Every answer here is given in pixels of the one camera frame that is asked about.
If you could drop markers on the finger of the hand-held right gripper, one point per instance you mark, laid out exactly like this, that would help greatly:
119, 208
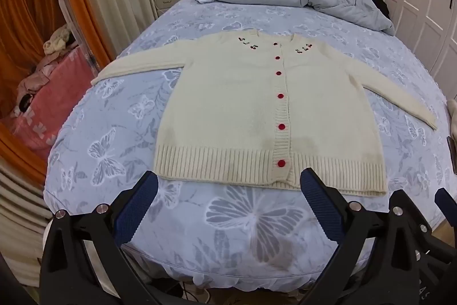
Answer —
401, 199
443, 200

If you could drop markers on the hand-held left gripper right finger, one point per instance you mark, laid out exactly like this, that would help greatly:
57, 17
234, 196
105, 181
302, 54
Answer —
321, 205

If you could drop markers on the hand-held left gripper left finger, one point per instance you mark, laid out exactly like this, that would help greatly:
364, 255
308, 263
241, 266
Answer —
137, 208

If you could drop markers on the cream knit cardigan red buttons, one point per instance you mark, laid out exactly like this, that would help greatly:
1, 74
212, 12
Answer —
228, 105

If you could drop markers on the cream clothes pile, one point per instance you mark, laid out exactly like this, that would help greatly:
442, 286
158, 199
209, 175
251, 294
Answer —
57, 40

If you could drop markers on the bed with butterfly sheet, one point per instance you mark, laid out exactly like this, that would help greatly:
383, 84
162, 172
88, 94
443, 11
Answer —
250, 219

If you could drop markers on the pink blanket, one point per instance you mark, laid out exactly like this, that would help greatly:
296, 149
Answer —
53, 94

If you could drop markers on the small black object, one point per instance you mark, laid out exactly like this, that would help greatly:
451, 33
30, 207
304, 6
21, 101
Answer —
24, 102

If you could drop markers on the light pink garment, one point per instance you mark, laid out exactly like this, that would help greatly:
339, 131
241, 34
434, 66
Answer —
35, 80

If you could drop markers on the white wardrobe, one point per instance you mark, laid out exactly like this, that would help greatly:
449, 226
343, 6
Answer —
421, 5

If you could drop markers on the white nightstand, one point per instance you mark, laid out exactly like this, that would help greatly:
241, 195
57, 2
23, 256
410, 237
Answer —
167, 1

